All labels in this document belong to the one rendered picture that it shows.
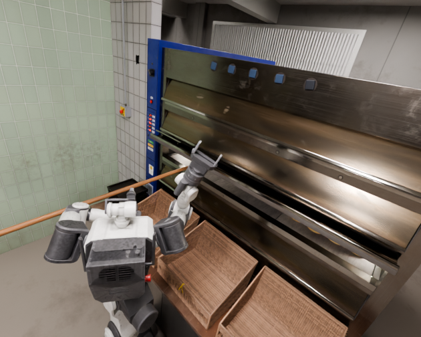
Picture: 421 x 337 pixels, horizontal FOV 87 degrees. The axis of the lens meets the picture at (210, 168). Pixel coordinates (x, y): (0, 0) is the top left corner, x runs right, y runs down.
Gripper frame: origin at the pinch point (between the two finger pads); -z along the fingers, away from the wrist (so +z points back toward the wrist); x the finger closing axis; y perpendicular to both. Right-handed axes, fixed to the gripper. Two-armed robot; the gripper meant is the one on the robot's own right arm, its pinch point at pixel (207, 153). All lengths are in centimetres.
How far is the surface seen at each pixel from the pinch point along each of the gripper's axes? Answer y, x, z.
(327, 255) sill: 18, -89, 25
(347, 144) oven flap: 32, -53, -28
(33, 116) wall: 52, 153, 106
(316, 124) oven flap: 41, -38, -25
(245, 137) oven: 52, -13, 8
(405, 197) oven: 17, -82, -27
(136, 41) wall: 111, 110, 17
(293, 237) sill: 25, -72, 33
